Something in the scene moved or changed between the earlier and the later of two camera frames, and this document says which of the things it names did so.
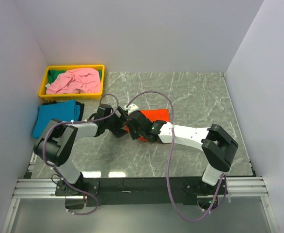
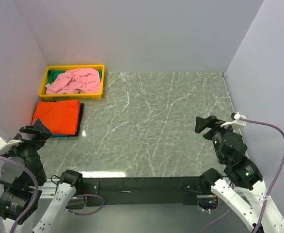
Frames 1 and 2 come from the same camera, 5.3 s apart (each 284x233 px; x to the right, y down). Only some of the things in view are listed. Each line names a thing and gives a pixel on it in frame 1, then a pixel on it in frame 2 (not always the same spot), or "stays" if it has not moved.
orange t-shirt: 157,114 to 61,117
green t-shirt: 52,74 stays
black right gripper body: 135,133 to 215,135
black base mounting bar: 140,191 stays
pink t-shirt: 86,80 stays
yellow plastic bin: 42,94 stays
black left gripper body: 115,123 to 28,148
